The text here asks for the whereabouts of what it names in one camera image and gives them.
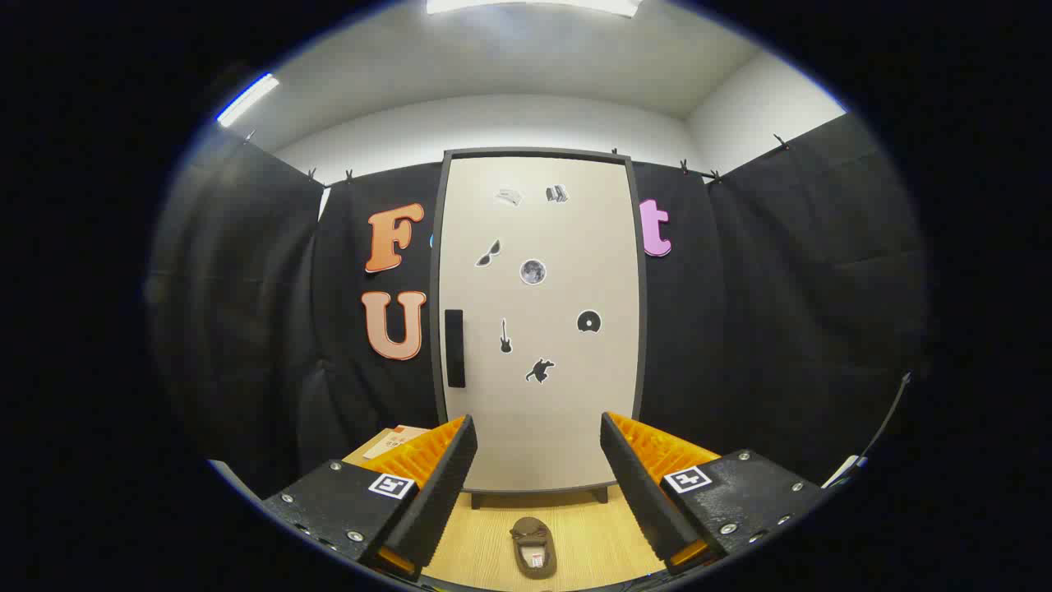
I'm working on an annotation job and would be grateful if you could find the brown fuzzy shoe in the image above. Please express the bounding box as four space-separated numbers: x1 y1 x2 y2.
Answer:
510 516 558 580

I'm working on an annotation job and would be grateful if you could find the long ceiling light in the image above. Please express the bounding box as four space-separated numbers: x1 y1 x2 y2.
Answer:
216 72 280 128
426 0 642 17

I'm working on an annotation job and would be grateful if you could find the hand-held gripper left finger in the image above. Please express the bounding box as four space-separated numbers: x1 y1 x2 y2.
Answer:
261 414 479 580

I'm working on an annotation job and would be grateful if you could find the dark grey shoe cabinet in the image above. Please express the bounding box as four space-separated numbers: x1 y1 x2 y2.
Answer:
429 148 650 509

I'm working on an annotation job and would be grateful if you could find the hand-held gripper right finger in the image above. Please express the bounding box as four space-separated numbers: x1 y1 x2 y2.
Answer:
599 411 825 576

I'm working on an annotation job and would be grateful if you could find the black backdrop cloth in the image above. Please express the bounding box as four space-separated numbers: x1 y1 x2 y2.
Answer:
148 113 930 498

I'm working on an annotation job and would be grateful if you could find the white shoe cabinet door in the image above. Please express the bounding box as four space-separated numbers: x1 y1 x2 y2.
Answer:
438 155 644 494

